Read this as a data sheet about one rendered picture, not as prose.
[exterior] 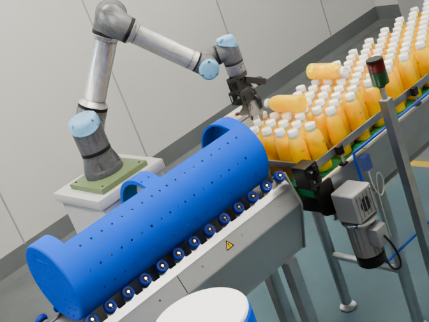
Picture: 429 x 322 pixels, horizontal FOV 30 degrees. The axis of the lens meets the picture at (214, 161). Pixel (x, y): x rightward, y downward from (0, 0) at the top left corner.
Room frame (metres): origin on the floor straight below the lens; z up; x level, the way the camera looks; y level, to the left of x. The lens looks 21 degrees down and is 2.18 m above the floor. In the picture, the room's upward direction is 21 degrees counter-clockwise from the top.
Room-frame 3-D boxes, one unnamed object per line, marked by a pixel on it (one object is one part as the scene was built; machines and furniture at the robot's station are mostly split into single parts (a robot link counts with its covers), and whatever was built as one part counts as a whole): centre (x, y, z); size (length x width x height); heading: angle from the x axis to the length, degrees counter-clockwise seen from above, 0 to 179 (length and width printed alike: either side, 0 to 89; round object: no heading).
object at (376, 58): (2.72, -0.66, 1.18); 0.06 x 0.06 x 0.16
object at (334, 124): (2.84, -0.48, 0.99); 0.07 x 0.07 x 0.19
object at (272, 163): (2.84, -0.21, 0.96); 0.40 x 0.01 x 0.03; 35
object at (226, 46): (2.99, -0.20, 1.41); 0.09 x 0.08 x 0.11; 89
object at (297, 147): (2.77, -0.31, 0.99); 0.07 x 0.07 x 0.19
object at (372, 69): (2.72, -0.66, 1.23); 0.06 x 0.06 x 0.04
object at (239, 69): (2.99, -0.21, 1.33); 0.08 x 0.08 x 0.05
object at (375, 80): (2.72, -0.66, 1.18); 0.06 x 0.06 x 0.05
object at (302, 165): (2.66, -0.29, 0.95); 0.10 x 0.07 x 0.10; 35
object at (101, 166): (2.87, 0.40, 1.22); 0.15 x 0.15 x 0.10
